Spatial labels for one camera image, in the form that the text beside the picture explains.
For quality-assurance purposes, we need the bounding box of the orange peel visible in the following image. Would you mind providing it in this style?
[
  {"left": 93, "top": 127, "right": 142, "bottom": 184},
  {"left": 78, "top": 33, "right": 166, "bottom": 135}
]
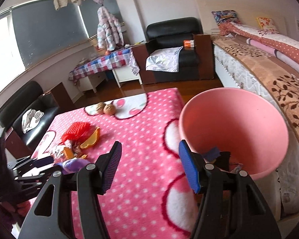
[{"left": 80, "top": 127, "right": 101, "bottom": 150}]

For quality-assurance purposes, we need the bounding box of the white bed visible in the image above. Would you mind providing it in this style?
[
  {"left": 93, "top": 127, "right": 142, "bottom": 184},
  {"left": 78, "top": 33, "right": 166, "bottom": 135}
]
[{"left": 210, "top": 33, "right": 299, "bottom": 219}]

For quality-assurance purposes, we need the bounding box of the cartoon print pillow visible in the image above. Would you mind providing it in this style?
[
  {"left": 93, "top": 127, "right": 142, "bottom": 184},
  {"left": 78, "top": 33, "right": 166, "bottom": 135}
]
[{"left": 211, "top": 10, "right": 240, "bottom": 26}]

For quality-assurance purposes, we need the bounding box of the white desk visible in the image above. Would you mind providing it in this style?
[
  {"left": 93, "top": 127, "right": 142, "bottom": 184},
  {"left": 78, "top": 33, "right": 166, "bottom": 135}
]
[{"left": 112, "top": 63, "right": 144, "bottom": 88}]

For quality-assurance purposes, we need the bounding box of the brown leaf pattern bedspread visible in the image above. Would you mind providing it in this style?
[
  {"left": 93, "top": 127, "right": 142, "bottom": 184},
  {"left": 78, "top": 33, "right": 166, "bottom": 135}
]
[{"left": 212, "top": 33, "right": 299, "bottom": 155}]

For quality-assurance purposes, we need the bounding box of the pink plastic bin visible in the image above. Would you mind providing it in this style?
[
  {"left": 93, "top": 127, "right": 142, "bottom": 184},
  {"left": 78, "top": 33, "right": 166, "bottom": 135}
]
[{"left": 178, "top": 87, "right": 289, "bottom": 182}]

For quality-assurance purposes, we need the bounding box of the floral grey cloth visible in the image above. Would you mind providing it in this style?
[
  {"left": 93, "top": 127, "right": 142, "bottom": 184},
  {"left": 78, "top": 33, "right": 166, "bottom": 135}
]
[{"left": 145, "top": 46, "right": 184, "bottom": 73}]

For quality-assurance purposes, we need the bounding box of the black armchair with white cloth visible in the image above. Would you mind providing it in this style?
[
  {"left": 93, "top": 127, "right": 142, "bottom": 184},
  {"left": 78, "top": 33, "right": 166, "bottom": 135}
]
[{"left": 0, "top": 80, "right": 75, "bottom": 155}]

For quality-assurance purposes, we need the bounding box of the white drawer cabinet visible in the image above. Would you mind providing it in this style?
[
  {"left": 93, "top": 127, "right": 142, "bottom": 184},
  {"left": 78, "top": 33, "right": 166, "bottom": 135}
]
[{"left": 78, "top": 72, "right": 109, "bottom": 93}]

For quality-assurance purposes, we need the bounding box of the yellow flower pillow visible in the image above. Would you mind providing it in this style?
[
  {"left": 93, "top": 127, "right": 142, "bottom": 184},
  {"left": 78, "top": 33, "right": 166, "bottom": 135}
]
[{"left": 257, "top": 17, "right": 277, "bottom": 31}]

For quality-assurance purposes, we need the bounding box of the black armchair with floral cloth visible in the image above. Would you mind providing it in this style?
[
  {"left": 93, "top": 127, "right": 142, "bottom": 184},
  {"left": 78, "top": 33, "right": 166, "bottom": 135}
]
[{"left": 132, "top": 17, "right": 215, "bottom": 85}]

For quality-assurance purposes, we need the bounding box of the white crumpled cloth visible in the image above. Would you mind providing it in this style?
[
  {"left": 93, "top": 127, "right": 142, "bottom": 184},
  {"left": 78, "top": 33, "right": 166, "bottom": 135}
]
[{"left": 21, "top": 109, "right": 44, "bottom": 133}]

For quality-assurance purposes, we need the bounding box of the plaid tablecloth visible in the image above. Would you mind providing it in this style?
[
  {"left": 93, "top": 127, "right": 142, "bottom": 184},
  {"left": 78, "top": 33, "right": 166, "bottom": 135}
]
[{"left": 69, "top": 48, "right": 134, "bottom": 81}]

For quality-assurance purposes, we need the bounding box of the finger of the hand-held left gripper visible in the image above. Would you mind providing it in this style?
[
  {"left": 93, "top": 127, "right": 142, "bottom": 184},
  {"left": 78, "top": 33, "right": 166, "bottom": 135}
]
[
  {"left": 14, "top": 166, "right": 63, "bottom": 198},
  {"left": 7, "top": 156, "right": 55, "bottom": 172}
]

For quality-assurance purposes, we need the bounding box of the red dotted folded quilt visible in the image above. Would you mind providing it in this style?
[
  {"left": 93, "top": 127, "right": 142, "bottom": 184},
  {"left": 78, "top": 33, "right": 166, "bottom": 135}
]
[{"left": 219, "top": 22, "right": 299, "bottom": 71}]

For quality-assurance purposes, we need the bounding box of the narrow grey roller blind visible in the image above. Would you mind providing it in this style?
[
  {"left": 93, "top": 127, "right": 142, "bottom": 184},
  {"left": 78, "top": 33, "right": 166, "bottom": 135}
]
[{"left": 78, "top": 0, "right": 124, "bottom": 39}]

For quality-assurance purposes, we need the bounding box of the hanging patterned puffer jacket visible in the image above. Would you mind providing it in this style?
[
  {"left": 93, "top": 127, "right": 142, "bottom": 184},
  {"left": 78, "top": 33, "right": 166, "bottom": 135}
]
[{"left": 97, "top": 6, "right": 125, "bottom": 51}]

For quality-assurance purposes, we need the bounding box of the red foam fruit net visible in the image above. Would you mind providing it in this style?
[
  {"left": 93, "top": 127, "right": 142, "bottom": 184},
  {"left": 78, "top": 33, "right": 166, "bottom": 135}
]
[{"left": 60, "top": 121, "right": 90, "bottom": 141}]

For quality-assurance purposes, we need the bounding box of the pink polka dot blanket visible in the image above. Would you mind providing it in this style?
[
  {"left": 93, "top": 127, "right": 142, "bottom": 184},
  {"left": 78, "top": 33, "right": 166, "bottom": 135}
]
[{"left": 11, "top": 88, "right": 205, "bottom": 239}]

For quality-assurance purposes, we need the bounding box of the white headboard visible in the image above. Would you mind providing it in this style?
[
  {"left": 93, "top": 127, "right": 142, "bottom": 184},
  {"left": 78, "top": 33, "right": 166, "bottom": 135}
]
[{"left": 196, "top": 0, "right": 288, "bottom": 34}]

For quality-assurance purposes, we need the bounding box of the grey patterned towel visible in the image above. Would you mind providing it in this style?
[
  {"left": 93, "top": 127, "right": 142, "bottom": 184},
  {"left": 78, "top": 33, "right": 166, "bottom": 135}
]
[{"left": 130, "top": 52, "right": 140, "bottom": 75}]

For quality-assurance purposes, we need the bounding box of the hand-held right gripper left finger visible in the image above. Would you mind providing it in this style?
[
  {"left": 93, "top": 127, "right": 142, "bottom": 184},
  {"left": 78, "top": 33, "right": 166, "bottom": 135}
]
[{"left": 19, "top": 141, "right": 122, "bottom": 239}]

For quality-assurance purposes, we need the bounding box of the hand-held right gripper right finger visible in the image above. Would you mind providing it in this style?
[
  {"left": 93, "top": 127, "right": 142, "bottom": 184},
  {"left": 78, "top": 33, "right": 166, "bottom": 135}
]
[{"left": 179, "top": 139, "right": 282, "bottom": 239}]

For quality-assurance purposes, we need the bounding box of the wide grey roller blind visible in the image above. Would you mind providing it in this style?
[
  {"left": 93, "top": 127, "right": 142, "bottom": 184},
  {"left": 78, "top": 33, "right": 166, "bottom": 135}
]
[{"left": 11, "top": 0, "right": 89, "bottom": 68}]

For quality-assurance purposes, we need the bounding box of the purple foam fruit net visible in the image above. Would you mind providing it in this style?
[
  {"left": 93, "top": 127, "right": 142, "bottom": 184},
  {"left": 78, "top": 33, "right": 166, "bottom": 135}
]
[{"left": 54, "top": 158, "right": 88, "bottom": 174}]

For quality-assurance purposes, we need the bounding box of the red white snack wrapper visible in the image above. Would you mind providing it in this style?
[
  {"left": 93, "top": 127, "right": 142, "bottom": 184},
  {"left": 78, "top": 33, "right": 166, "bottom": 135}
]
[{"left": 51, "top": 146, "right": 65, "bottom": 160}]

